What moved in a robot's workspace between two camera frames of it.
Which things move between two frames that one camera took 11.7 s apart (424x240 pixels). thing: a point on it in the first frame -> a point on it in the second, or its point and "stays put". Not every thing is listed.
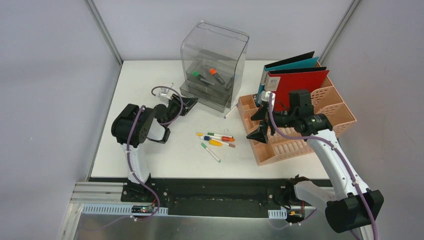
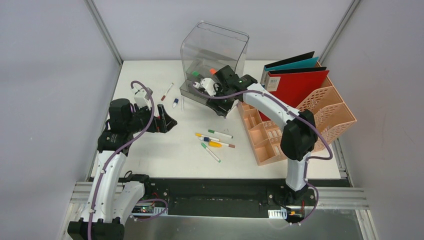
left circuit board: x=142 y=209 stays put
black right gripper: x=260 y=134 -> x=214 y=103
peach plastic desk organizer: x=278 y=147 stays put
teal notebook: x=305 y=63 stays put
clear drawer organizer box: x=212 y=63 stays put
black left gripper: x=180 y=104 -> x=157 y=122
